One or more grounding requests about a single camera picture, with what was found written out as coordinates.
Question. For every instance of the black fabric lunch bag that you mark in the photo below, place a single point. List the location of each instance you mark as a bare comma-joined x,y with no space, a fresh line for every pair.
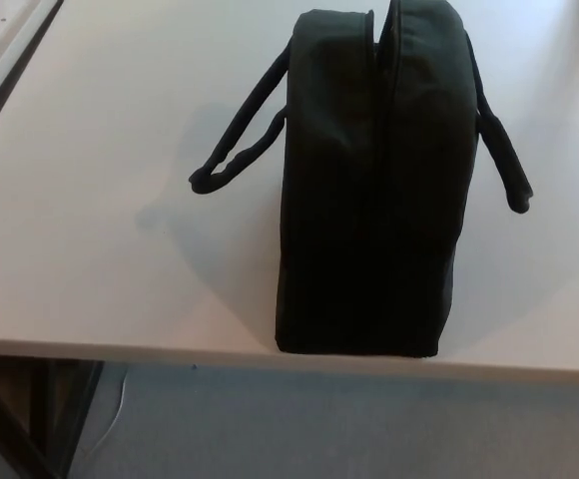
369,199

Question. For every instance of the white adjacent desk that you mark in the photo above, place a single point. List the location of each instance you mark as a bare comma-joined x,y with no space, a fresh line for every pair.
0,45

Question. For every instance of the dark table leg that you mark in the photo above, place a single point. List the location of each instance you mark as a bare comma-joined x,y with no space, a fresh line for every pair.
65,414

